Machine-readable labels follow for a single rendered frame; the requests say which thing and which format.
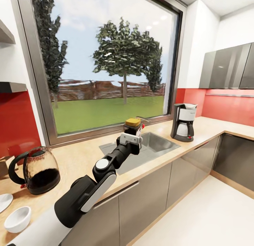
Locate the coffee cup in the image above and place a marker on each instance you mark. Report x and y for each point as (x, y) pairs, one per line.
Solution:
(18, 220)

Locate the fixed window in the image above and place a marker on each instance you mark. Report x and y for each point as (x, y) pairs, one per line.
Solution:
(93, 64)

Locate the electric kettle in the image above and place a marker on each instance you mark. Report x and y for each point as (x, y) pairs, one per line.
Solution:
(40, 169)

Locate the saucer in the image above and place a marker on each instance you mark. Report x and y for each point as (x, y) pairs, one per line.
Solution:
(5, 200)

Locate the paper coffee filter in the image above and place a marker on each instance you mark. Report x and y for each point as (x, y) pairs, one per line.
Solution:
(190, 106)

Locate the bottle of coffee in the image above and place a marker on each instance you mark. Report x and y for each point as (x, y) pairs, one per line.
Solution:
(133, 126)

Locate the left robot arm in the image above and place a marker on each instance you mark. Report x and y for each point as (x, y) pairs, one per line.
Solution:
(52, 227)

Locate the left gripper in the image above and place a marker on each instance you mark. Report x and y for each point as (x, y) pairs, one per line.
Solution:
(129, 148)

